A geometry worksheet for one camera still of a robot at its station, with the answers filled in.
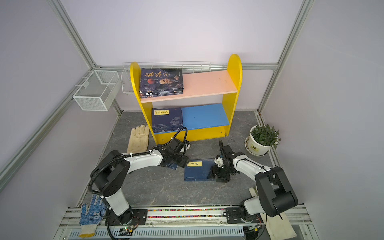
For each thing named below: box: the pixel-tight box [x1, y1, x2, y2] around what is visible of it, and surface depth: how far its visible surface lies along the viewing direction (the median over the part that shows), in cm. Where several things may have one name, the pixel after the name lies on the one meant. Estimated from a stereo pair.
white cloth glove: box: [249, 187, 258, 198], surface depth 82 cm
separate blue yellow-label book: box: [184, 158, 216, 182], surface depth 91 cm
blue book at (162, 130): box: [152, 127, 182, 135], surface depth 91 cm
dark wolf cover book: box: [139, 88, 184, 97], surface depth 71 cm
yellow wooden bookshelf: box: [130, 54, 243, 145], surface depth 80 cm
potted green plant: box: [244, 124, 282, 157], surface depth 88 cm
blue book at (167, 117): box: [152, 107, 183, 129], surface depth 93 cm
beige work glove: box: [127, 125, 150, 154], surface depth 105 cm
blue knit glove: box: [79, 194, 107, 238], surface depth 75 cm
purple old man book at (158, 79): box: [140, 67, 184, 92], surface depth 74 cm
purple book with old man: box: [140, 92, 184, 99], surface depth 72 cm
